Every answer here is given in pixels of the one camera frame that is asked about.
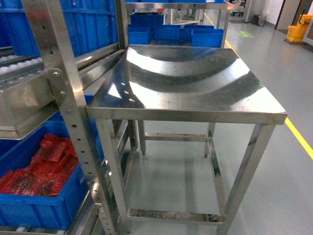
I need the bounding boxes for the blue bin with red bags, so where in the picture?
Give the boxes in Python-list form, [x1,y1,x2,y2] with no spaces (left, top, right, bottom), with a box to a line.
[0,119,106,231]

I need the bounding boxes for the red bubble wrap bags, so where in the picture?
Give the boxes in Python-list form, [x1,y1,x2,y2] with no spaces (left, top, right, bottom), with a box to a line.
[0,133,79,197]

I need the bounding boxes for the yellow mop bucket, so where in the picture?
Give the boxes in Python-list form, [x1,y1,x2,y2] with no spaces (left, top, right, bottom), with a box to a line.
[286,14,313,43]

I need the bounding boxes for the stainless steel shelf rack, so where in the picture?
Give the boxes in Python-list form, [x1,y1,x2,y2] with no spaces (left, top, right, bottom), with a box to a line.
[0,0,137,235]

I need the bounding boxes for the grey trash can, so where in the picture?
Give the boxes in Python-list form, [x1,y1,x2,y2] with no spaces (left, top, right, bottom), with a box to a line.
[252,15,267,26]

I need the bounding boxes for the small stainless steel table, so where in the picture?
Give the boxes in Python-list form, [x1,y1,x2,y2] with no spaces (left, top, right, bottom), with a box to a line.
[87,46,287,235]

